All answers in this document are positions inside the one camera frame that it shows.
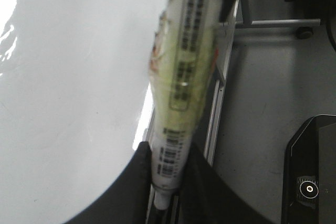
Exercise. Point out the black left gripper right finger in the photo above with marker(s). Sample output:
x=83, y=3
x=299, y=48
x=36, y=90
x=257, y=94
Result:
x=205, y=198

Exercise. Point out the black caster wheel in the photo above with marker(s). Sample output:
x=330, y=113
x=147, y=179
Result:
x=304, y=32

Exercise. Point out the white whiteboard marker pen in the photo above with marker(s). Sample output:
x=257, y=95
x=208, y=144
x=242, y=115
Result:
x=180, y=69

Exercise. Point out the black device with round button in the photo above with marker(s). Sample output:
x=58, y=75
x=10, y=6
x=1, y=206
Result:
x=308, y=194

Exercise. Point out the white whiteboard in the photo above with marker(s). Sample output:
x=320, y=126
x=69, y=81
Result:
x=74, y=101

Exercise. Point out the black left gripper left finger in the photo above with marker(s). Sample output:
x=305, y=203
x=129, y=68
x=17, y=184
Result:
x=126, y=200

